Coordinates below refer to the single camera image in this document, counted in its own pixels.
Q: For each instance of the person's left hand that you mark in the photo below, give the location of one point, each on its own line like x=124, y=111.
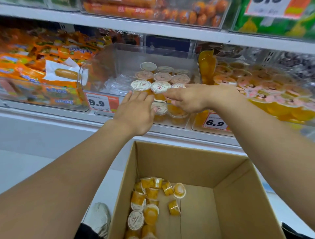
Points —
x=135, y=115

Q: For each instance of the person's right hand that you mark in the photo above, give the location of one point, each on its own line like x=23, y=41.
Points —
x=194, y=97

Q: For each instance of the cluster of white-lid jelly cups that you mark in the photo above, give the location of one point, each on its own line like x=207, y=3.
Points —
x=160, y=77

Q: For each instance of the brown cardboard box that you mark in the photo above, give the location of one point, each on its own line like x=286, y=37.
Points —
x=184, y=162

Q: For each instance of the pile of yellow jelly cups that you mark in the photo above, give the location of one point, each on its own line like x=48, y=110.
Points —
x=137, y=198

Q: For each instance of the person's right forearm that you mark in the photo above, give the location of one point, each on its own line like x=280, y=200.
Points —
x=270, y=147

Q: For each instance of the person's left forearm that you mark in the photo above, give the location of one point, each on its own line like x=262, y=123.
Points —
x=56, y=192

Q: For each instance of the person's white shoe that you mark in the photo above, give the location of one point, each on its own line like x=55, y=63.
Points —
x=99, y=216

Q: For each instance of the person's black trousers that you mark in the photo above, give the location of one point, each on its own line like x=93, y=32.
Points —
x=86, y=232

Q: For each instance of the orange white price tag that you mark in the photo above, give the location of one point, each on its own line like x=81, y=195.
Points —
x=270, y=7
x=98, y=102
x=214, y=121

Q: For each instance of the crumpled clear plastic bag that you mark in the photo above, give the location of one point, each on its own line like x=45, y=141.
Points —
x=118, y=85

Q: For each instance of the pile of brown sachets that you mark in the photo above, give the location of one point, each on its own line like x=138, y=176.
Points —
x=221, y=50

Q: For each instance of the dark blue card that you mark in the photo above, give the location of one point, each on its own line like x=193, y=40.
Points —
x=167, y=43

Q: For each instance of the pile of red snack packets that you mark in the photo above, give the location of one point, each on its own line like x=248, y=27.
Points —
x=123, y=37

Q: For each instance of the white sausage packet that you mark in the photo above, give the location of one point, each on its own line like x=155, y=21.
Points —
x=64, y=72

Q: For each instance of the green sausage packet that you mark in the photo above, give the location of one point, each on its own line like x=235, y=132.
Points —
x=302, y=27
x=246, y=27

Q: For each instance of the pile of silver foil packets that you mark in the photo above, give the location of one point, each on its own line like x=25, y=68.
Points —
x=295, y=64

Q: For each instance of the pile of orange snack packets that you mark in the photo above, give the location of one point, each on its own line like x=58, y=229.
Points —
x=24, y=61

